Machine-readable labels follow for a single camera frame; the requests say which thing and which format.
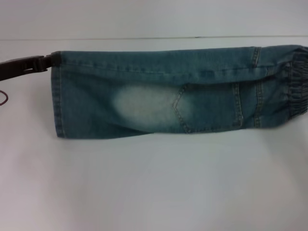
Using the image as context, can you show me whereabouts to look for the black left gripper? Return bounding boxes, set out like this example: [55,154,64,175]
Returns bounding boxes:
[0,53,61,79]

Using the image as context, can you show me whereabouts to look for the blue denim shorts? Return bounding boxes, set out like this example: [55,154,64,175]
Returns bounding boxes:
[49,44,308,141]

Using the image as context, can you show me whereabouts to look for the thin red cable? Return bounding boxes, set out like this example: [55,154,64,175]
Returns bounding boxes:
[0,90,11,105]

